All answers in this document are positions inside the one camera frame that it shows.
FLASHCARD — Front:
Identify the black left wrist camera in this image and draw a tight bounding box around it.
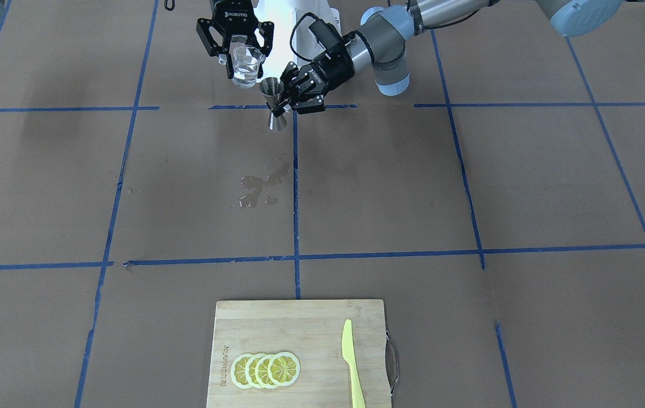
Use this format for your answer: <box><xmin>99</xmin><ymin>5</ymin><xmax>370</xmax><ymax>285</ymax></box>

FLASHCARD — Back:
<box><xmin>308</xmin><ymin>15</ymin><xmax>343</xmax><ymax>52</ymax></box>

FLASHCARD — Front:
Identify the bamboo cutting board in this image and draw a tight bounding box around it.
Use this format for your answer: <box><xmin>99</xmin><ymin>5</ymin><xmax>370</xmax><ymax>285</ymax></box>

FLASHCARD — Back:
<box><xmin>206</xmin><ymin>299</ymin><xmax>392</xmax><ymax>407</ymax></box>

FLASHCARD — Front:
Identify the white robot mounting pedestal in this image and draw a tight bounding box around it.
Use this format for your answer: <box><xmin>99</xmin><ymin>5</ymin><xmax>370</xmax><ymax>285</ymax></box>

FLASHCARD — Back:
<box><xmin>254</xmin><ymin>0</ymin><xmax>341</xmax><ymax>66</ymax></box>

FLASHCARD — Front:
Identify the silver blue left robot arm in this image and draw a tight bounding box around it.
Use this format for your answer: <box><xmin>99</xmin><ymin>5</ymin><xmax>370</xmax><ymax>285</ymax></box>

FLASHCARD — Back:
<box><xmin>268</xmin><ymin>1</ymin><xmax>497</xmax><ymax>116</ymax></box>

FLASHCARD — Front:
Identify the steel double jigger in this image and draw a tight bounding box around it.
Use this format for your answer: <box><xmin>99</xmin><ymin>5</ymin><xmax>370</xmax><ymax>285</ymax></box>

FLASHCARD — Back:
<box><xmin>258</xmin><ymin>77</ymin><xmax>288</xmax><ymax>131</ymax></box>

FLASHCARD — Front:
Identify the lemon slice four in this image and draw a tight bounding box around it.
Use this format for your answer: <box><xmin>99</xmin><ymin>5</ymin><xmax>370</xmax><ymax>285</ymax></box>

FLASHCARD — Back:
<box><xmin>231</xmin><ymin>353</ymin><xmax>253</xmax><ymax>389</ymax></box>

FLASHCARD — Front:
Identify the lemon slice one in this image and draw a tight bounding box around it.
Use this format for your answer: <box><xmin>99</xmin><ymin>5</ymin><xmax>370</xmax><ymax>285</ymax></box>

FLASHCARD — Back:
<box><xmin>268</xmin><ymin>351</ymin><xmax>301</xmax><ymax>386</ymax></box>

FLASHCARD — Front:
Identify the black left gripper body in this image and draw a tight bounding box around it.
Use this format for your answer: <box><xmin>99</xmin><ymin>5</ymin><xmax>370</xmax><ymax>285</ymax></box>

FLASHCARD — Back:
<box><xmin>294</xmin><ymin>45</ymin><xmax>355</xmax><ymax>96</ymax></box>

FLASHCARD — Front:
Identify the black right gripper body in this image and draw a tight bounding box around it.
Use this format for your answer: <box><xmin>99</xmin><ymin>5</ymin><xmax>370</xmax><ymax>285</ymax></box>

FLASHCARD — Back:
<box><xmin>210</xmin><ymin>1</ymin><xmax>258</xmax><ymax>40</ymax></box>

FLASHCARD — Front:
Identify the yellow plastic knife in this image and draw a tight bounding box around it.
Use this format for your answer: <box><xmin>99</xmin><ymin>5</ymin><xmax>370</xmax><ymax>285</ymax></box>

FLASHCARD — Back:
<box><xmin>341</xmin><ymin>318</ymin><xmax>366</xmax><ymax>407</ymax></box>

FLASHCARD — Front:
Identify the lemon slice three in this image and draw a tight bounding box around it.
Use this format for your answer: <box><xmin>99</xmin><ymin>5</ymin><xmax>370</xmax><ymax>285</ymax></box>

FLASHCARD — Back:
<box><xmin>243</xmin><ymin>353</ymin><xmax>266</xmax><ymax>388</ymax></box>

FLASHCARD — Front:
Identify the lemon slice two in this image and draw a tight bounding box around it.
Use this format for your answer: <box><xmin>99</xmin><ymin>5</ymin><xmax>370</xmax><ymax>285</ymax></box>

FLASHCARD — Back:
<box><xmin>255</xmin><ymin>354</ymin><xmax>278</xmax><ymax>389</ymax></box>

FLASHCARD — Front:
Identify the clear glass cup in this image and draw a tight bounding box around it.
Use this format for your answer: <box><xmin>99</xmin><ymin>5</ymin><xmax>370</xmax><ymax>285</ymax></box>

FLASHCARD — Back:
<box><xmin>232</xmin><ymin>45</ymin><xmax>265</xmax><ymax>90</ymax></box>

